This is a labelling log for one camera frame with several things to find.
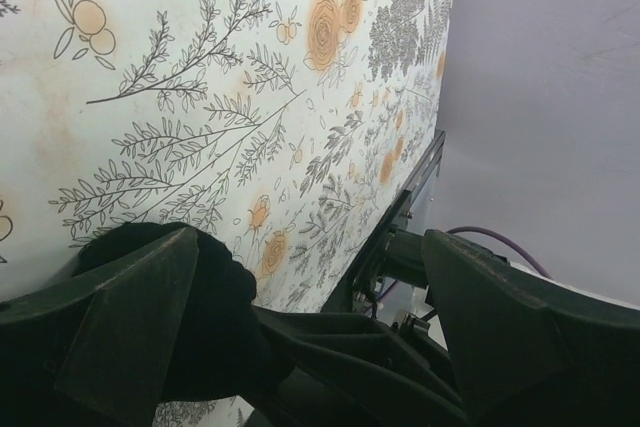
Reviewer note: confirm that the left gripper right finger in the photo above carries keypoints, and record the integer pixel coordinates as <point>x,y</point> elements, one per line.
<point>528,352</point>

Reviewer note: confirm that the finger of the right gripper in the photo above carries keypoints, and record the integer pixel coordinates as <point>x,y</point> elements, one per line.
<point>350,370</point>

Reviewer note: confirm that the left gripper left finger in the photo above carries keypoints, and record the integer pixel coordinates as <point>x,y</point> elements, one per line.
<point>94,350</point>

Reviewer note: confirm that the black underwear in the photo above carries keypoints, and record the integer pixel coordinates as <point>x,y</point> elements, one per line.
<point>220,349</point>

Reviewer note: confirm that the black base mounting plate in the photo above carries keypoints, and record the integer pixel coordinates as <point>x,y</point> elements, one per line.
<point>389,256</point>

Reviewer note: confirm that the floral patterned table mat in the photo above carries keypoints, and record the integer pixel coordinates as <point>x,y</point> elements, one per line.
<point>282,128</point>

